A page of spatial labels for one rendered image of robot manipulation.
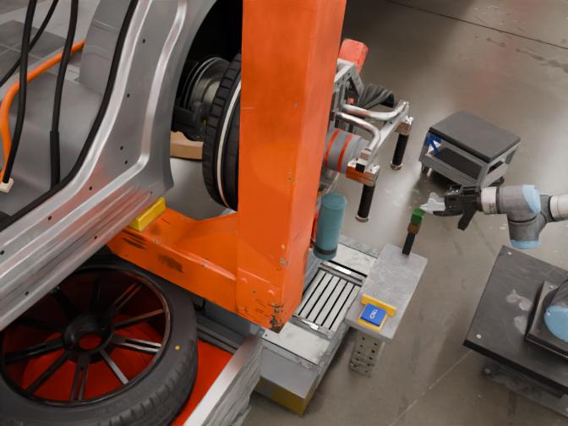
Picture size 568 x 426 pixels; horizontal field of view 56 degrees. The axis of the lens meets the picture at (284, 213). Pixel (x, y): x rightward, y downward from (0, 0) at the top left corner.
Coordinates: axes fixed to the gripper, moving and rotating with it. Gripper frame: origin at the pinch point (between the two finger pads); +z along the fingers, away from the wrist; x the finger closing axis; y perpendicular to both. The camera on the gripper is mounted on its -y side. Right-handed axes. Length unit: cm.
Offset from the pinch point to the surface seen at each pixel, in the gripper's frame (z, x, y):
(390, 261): 15.5, 6.5, -19.0
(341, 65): 17, -4, 55
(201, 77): 66, 4, 64
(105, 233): 70, 69, 44
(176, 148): 165, -72, 3
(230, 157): 44, 34, 46
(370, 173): 4.9, 25.1, 30.9
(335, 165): 22.6, 11.2, 27.2
